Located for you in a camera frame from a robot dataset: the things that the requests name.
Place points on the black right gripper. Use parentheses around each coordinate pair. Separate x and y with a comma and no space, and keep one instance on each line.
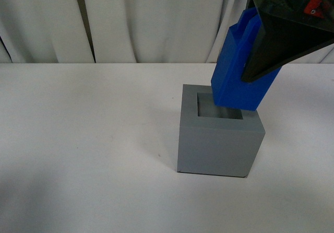
(290,29)

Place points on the blue block with handle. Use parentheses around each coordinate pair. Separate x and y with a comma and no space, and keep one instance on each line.
(227,87)

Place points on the gray cube base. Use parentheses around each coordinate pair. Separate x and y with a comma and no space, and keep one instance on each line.
(215,140)

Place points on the white curtain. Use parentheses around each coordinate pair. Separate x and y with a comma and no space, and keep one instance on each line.
(115,31)

